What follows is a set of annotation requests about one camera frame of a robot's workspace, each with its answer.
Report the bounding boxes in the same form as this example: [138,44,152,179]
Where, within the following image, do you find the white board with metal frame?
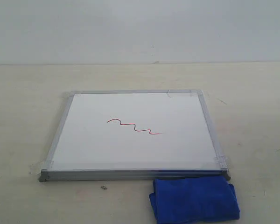
[39,90,230,182]

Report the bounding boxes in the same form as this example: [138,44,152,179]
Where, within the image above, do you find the blue microfibre cloth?
[149,176,240,224]

